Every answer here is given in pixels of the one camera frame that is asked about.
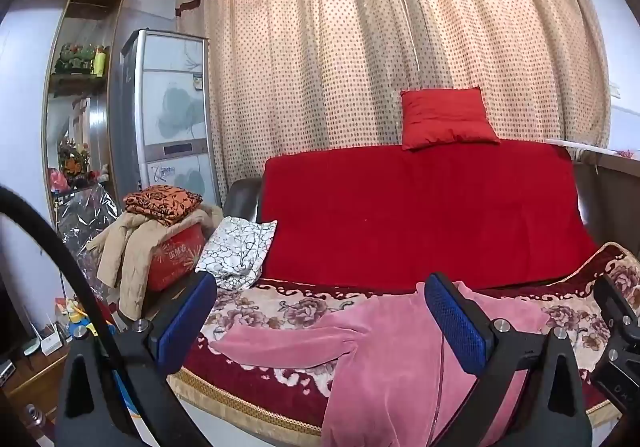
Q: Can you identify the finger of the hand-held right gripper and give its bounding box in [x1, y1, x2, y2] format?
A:
[594, 273, 640, 330]

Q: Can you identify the flower arrangement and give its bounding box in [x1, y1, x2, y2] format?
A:
[57, 139, 93, 188]

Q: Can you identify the standing air conditioner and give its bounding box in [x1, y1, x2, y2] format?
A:
[109, 28, 221, 208]

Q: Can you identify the floral plush blanket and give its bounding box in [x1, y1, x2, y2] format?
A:
[165, 242, 640, 438]

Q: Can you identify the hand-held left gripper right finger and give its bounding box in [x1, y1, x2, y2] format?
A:
[424, 272, 593, 447]

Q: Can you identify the white patterned cushion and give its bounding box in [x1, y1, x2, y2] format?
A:
[195, 216, 278, 292]

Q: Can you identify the pink fleece garment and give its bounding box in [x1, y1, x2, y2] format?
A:
[209, 281, 551, 447]

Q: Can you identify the red sofa cover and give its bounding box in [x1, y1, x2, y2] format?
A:
[260, 139, 601, 293]

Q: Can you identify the clear plastic wrap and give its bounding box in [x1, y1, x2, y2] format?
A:
[52, 184, 123, 300]

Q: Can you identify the orange patterned folded cloth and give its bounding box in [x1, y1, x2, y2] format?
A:
[123, 185, 203, 228]

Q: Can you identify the dotted beige curtain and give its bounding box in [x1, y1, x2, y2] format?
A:
[175, 0, 613, 208]

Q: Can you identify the red pillow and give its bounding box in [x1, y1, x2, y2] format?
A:
[400, 87, 501, 151]

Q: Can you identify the white board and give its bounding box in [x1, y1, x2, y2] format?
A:
[545, 137, 640, 160]

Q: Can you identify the thick black cable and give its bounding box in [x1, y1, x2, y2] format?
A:
[0, 184, 146, 447]

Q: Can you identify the low wooden table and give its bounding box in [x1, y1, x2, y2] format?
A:
[0, 342, 71, 423]

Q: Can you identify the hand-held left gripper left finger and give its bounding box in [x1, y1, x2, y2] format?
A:
[54, 271, 218, 447]

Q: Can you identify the beige coat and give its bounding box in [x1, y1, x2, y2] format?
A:
[86, 204, 223, 323]

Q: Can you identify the red cardboard box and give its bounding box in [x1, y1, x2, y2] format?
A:
[147, 224, 207, 293]

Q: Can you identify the green ornament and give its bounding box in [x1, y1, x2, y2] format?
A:
[54, 43, 97, 75]

